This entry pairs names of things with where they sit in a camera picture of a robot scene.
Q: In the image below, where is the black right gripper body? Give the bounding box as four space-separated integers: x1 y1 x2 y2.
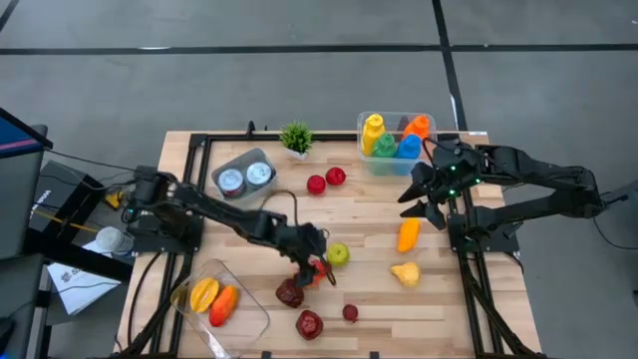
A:
423 139 483 203

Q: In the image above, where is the small blue labelled can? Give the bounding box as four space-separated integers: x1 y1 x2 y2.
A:
217 168 247 199

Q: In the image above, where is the yellow pear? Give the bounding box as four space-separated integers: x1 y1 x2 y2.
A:
389 261 423 289

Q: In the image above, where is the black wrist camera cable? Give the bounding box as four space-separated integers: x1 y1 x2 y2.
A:
257 188 300 228

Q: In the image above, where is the red orange mango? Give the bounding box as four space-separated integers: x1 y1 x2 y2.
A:
208 284 240 328
307 258 333 288

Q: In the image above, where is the orange yellow mango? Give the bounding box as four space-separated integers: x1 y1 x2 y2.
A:
396 217 423 254

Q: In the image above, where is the blue plastic bottle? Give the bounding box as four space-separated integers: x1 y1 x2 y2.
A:
394 133 424 177

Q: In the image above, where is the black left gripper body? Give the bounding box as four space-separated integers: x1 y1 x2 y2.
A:
286 222 329 268

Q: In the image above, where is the black side stand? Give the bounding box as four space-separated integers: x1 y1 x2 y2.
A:
22 226 135 283

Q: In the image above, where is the dark red wrinkled fruit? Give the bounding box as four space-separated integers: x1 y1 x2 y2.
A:
295 309 325 341

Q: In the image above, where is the green plastic bottle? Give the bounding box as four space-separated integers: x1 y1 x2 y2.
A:
371 133 399 176

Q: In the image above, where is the white printed carton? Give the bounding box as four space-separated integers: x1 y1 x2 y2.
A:
47 261 123 317

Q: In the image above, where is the green apple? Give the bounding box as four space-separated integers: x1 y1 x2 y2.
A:
326 242 351 267

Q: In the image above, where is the clear water bottle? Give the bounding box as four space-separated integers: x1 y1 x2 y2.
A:
94 226 136 255

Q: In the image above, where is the yellow plastic bottle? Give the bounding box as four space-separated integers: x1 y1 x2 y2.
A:
360 113 386 158

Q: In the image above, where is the large silver tin can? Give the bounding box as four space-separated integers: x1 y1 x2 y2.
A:
245 161 274 188

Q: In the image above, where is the grey cabinet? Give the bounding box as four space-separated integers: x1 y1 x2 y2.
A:
0 124 50 260

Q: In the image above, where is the clear plastic tub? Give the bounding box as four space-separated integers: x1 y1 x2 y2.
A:
169 257 272 359
356 111 439 177

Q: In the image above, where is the black computer case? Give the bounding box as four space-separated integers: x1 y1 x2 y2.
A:
29 160 109 235

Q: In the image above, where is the monitor with blue screen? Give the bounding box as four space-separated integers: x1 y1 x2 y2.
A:
0 107 55 160

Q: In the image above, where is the small potted green plant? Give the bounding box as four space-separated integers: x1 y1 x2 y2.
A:
278 121 315 162

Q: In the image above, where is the grey plastic bin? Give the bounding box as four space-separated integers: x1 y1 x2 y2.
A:
210 147 278 202

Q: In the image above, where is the dark brown wrinkled fruit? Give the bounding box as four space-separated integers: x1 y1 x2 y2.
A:
275 277 305 309

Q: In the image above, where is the orange plastic bottle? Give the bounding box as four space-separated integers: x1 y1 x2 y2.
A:
402 115 431 142

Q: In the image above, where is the grey furniture leg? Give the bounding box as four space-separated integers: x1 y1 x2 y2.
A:
600 179 638 206

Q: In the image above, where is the black aluminium frame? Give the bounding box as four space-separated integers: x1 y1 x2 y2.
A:
112 121 547 359

